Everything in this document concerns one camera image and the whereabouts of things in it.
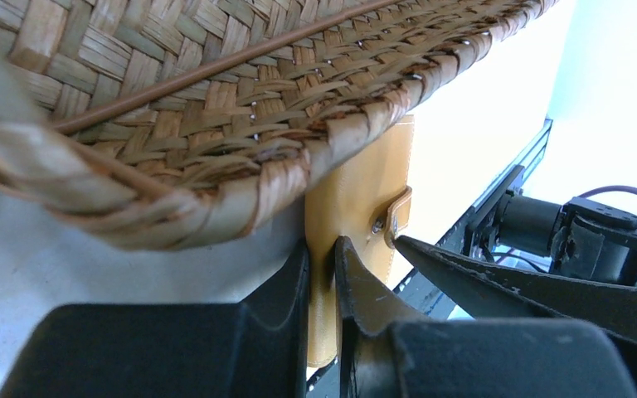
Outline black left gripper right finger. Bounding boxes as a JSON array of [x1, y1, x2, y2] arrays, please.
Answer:
[[333, 236, 637, 397]]

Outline woven wicker divided tray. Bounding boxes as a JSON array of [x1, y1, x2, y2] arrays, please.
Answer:
[[0, 1, 552, 250]]

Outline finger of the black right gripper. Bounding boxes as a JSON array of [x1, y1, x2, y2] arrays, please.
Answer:
[[395, 235, 637, 385]]

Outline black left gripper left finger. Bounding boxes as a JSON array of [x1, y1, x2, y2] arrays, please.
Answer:
[[0, 240, 309, 397]]

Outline yellow leather card holder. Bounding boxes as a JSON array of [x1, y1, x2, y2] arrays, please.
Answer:
[[304, 114, 415, 368]]

